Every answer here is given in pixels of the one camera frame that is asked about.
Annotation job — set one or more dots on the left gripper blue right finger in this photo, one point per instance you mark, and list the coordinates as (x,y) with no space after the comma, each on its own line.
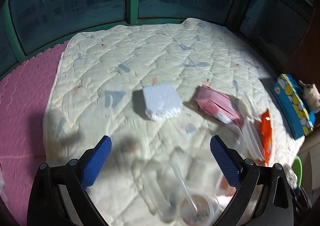
(225,162)

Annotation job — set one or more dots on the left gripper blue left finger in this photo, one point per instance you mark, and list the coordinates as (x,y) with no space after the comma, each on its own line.
(93,160)

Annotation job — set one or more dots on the orange Ovaltine cake wrapper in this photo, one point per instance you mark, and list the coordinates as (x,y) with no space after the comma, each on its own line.
(266,135)

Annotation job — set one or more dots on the round cup with printed lid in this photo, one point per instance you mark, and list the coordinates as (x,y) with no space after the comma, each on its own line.
(198,212)

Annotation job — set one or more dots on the white foam block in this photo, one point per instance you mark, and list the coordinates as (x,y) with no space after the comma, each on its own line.
(162,102)

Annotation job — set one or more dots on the clear rectangular plastic container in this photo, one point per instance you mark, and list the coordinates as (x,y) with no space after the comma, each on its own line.
(249,135)

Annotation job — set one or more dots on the pink snack packet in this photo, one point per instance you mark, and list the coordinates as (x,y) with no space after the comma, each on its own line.
(218,105)

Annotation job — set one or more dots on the clear plastic cup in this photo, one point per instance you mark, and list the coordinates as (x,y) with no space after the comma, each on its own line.
(161,186)

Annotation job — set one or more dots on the green plastic mesh basket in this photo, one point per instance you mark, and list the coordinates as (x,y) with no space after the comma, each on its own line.
(298,169)

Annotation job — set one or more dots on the blue yellow tissue box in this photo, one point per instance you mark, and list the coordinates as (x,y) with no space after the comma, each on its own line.
(289,95)

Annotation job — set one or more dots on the cream quilted bed cover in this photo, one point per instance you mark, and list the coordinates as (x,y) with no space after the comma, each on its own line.
(97,91)

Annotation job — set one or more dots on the pink foam floor mat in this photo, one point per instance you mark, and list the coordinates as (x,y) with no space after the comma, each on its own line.
(24,95)

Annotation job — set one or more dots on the small plush toy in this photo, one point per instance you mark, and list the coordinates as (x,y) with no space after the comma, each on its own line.
(311,96)

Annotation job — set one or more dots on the green window frame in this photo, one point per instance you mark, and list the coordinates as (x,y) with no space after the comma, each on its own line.
(29,27)

